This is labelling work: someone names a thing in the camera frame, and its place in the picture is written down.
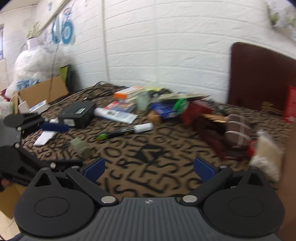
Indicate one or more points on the white tube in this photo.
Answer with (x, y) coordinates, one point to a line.
(113, 115)

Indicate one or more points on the green yellow black marker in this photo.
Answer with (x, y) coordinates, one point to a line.
(126, 131)

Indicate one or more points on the white plastic bag pile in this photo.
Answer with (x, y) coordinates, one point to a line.
(35, 65)

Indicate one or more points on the blue packet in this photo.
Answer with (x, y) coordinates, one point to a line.
(165, 109)

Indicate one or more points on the brown striped pouch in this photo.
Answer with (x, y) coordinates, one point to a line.
(238, 131)

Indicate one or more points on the patterned letter tablecloth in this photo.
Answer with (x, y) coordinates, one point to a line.
(156, 163)

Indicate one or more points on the red tape roll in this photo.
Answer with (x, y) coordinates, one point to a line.
(252, 147)

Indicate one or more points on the black square box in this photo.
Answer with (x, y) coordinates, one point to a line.
(77, 114)

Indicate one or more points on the red carton box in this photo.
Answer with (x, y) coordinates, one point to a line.
(290, 107)

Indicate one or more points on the dark red feather duster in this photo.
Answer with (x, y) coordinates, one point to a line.
(199, 117)

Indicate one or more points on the cotton swabs bag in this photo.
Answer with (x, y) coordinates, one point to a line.
(268, 156)

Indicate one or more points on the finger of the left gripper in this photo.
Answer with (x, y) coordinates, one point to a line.
(54, 127)

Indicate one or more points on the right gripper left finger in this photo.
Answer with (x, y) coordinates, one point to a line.
(84, 180)

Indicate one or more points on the green plastic item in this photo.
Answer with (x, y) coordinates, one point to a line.
(179, 106)

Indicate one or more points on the dark brown wooden board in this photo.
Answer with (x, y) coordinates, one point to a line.
(259, 78)

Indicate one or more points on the cardboard box background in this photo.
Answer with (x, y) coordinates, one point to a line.
(49, 90)

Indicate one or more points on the orange white box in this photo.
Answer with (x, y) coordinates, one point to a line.
(128, 92)

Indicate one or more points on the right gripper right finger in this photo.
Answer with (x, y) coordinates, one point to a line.
(213, 178)

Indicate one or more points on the white storage box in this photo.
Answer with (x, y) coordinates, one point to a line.
(286, 193)

